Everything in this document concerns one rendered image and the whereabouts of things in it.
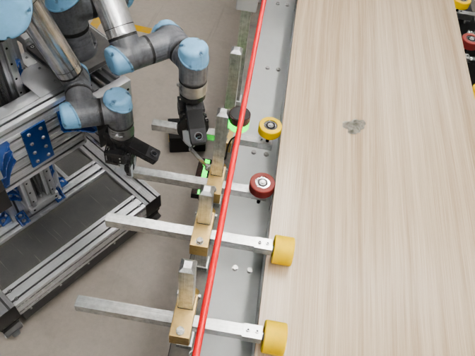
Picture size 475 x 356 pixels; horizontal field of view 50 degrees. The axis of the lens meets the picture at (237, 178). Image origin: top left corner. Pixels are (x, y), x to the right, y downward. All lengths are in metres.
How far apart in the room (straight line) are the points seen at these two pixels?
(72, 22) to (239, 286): 0.98
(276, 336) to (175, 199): 1.48
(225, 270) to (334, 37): 1.06
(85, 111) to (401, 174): 1.01
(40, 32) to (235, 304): 0.98
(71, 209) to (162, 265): 0.49
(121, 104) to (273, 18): 1.46
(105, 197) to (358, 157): 1.20
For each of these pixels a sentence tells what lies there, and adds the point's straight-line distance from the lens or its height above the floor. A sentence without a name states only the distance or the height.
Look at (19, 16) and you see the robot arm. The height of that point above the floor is 1.49.
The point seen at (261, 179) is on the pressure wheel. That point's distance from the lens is 1.60.
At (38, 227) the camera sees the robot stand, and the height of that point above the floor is 0.21.
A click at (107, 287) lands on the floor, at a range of 2.42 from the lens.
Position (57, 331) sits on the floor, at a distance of 2.38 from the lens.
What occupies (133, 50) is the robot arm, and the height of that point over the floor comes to 1.34.
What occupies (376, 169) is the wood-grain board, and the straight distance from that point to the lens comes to 1.74.
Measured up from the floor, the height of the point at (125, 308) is 0.96.
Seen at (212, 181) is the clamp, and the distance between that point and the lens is 1.62.
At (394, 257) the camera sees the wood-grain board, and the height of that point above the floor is 0.90.
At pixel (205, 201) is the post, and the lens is 1.33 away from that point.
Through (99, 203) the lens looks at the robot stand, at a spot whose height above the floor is 0.21.
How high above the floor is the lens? 2.17
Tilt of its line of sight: 52 degrees down
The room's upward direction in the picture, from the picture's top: 9 degrees clockwise
